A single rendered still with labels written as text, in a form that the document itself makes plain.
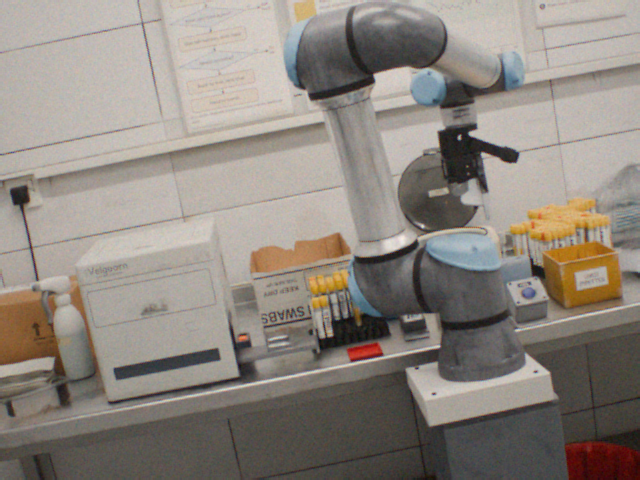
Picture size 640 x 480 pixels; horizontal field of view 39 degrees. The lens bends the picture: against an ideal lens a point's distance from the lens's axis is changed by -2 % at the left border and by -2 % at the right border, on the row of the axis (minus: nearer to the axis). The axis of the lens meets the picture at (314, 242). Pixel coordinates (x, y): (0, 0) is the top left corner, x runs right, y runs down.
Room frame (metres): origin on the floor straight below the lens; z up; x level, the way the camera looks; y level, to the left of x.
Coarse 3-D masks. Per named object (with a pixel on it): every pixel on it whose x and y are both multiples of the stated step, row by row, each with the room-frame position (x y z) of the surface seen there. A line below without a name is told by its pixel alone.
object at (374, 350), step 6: (348, 348) 1.82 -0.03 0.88; (354, 348) 1.82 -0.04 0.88; (360, 348) 1.82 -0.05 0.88; (366, 348) 1.81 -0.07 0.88; (372, 348) 1.81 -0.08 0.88; (378, 348) 1.80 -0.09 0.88; (348, 354) 1.80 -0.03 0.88; (354, 354) 1.79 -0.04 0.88; (360, 354) 1.78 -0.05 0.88; (366, 354) 1.77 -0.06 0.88; (372, 354) 1.75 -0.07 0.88; (378, 354) 1.75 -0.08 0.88; (354, 360) 1.75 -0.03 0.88
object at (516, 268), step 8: (520, 256) 1.94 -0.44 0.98; (504, 264) 1.91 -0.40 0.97; (512, 264) 1.91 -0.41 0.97; (520, 264) 1.91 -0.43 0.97; (528, 264) 1.91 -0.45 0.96; (504, 272) 1.91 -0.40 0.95; (512, 272) 1.91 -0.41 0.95; (520, 272) 1.91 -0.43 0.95; (528, 272) 1.91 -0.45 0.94; (504, 280) 1.91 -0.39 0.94; (512, 280) 1.91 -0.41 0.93; (504, 288) 1.91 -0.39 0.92
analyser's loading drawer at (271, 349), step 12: (264, 336) 1.80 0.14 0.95; (288, 336) 1.80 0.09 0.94; (312, 336) 1.85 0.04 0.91; (252, 348) 1.84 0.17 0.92; (264, 348) 1.83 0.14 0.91; (276, 348) 1.79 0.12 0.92; (288, 348) 1.79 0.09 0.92; (300, 348) 1.79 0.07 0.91; (312, 348) 1.80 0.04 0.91; (240, 360) 1.79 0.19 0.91; (252, 360) 1.79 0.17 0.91
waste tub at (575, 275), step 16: (544, 256) 1.93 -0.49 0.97; (560, 256) 1.94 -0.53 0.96; (576, 256) 1.95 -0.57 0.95; (592, 256) 1.95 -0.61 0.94; (608, 256) 1.82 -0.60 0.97; (544, 272) 1.94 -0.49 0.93; (560, 272) 1.82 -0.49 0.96; (576, 272) 1.82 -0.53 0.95; (592, 272) 1.82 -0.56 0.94; (608, 272) 1.82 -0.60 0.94; (560, 288) 1.83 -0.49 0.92; (576, 288) 1.82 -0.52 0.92; (592, 288) 1.82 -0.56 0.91; (608, 288) 1.82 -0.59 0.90; (560, 304) 1.85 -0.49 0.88; (576, 304) 1.82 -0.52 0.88
